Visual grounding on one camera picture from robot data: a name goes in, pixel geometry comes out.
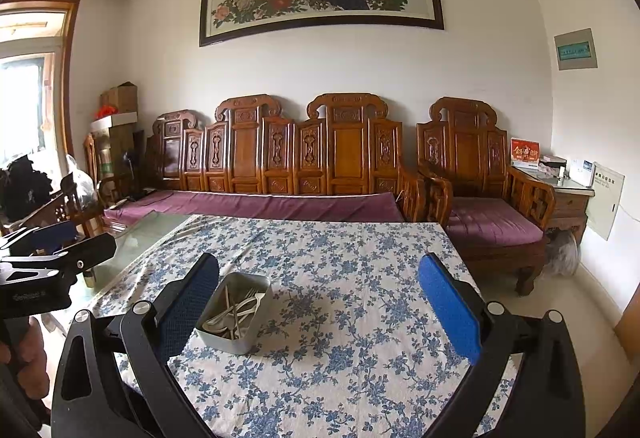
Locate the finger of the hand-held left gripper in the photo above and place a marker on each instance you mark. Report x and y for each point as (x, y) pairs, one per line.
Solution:
(45, 238)
(90, 250)

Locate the curved-back wooden chair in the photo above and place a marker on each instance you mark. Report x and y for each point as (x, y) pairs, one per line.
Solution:
(92, 162)

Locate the white ceramic soup spoon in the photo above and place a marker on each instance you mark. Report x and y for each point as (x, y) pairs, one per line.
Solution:
(215, 324)

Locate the grey plastic bag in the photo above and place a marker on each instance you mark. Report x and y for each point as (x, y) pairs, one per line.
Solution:
(562, 253)

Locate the stack of boxes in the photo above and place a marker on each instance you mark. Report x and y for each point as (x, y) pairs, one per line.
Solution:
(115, 152)

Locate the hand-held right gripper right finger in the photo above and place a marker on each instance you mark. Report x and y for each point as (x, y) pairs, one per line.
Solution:
(450, 308)

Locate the carved wooden sofa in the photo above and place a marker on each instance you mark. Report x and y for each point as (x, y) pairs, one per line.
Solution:
(345, 147)

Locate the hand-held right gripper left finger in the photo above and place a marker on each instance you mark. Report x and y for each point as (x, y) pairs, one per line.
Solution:
(187, 303)

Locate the small bottle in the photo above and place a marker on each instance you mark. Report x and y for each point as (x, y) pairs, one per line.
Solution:
(89, 278)

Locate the green wall sign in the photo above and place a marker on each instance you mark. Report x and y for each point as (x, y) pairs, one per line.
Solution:
(576, 49)

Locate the red flowers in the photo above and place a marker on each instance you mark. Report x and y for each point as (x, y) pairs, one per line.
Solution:
(108, 111)

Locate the wooden door frame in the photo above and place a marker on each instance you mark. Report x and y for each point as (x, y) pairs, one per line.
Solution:
(70, 77)

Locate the purple sofa cushion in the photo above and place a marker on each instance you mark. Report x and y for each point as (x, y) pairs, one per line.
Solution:
(250, 207)

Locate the white plastic bag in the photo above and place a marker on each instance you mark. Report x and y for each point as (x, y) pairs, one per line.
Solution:
(81, 180)

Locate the brown cardboard box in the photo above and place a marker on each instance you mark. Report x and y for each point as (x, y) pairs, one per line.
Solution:
(120, 97)

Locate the small white box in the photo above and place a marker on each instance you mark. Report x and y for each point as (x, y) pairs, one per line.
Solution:
(582, 171)

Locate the white electrical panel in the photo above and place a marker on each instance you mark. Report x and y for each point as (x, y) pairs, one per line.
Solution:
(606, 200)

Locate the person's left hand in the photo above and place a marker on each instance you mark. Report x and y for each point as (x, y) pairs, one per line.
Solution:
(37, 358)

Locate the wooden side table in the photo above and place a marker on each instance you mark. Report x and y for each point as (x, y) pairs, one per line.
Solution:
(570, 203)

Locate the dark lattice-back chair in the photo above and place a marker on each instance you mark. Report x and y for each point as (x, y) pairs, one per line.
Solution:
(65, 210)

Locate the black clothing pile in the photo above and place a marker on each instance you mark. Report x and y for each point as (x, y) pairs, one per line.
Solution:
(25, 188)

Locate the purple armchair cushion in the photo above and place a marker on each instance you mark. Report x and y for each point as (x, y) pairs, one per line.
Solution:
(492, 220)

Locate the blue floral tablecloth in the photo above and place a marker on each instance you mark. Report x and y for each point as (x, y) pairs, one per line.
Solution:
(325, 368)

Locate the carved wooden armchair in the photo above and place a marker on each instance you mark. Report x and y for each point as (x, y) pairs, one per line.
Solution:
(465, 147)

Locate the grey metal rectangular container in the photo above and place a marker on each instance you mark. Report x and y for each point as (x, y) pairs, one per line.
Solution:
(235, 343)

